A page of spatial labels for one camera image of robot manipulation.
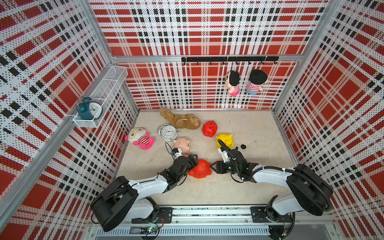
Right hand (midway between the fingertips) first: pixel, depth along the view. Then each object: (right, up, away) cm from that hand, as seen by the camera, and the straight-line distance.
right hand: (215, 166), depth 86 cm
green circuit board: (-33, -26, -17) cm, 45 cm away
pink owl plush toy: (-48, +16, +10) cm, 52 cm away
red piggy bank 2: (-2, +22, +13) cm, 25 cm away
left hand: (-10, +4, +2) cm, 11 cm away
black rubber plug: (+21, +9, +14) cm, 27 cm away
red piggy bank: (-8, -1, -5) cm, 9 cm away
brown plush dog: (-18, +26, +17) cm, 36 cm away
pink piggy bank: (-19, +12, +7) cm, 24 cm away
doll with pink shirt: (+12, +51, +7) cm, 53 cm away
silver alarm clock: (-31, +19, +16) cm, 39 cm away
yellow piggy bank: (+8, +15, +7) cm, 19 cm away
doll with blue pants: (+28, +54, +8) cm, 61 cm away
